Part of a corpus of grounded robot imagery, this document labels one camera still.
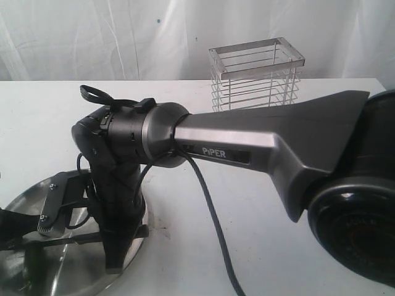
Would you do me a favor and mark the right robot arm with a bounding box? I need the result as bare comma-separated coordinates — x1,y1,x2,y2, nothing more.
72,85,394,287

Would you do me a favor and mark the green cucumber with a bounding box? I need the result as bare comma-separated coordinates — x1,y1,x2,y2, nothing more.
20,247,43,295

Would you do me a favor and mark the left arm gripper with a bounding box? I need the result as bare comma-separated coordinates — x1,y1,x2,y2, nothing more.
1,209,40,250

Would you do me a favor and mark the wire cutlery holder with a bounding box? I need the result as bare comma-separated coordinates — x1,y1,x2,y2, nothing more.
209,37,306,112

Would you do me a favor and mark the round steel plate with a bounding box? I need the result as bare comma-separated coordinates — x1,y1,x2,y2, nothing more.
1,177,149,295

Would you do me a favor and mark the black handled knife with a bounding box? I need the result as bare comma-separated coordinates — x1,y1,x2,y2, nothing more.
6,224,149,249

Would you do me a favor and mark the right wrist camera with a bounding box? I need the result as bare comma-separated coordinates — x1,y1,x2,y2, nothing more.
37,170,90,238

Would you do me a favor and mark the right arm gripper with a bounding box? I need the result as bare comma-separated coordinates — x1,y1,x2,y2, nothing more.
89,157,145,274

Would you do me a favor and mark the white backdrop curtain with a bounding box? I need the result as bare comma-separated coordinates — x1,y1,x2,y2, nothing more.
1,1,394,88

